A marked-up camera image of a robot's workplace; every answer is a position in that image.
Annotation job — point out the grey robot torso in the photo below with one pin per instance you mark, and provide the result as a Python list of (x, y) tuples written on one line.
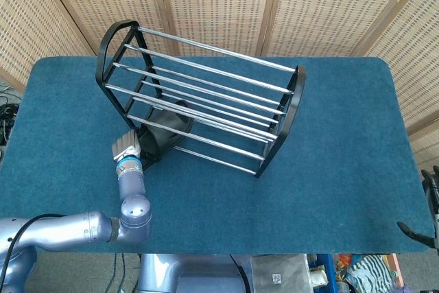
[(192, 276)]

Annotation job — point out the blue felt table cover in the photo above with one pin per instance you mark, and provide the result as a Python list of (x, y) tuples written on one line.
[(240, 210)]

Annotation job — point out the black rubber slipper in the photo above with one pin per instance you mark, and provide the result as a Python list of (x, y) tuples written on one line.
[(168, 135)]

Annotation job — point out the black white striped cloth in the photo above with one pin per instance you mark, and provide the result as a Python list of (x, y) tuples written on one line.
[(370, 272)]

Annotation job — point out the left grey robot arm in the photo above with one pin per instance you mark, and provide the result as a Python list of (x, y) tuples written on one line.
[(133, 214)]

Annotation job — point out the black chrome shoe rack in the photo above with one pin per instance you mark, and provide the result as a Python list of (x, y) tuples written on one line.
[(295, 101)]

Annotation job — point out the blue metal frame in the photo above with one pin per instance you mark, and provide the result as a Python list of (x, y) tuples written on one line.
[(332, 269)]

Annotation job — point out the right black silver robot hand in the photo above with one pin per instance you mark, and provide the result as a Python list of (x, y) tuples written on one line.
[(435, 204)]

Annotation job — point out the grey bag with QR label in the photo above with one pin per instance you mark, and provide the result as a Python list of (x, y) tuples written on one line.
[(278, 272)]

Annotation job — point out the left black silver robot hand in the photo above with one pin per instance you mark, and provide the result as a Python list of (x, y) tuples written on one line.
[(126, 145)]

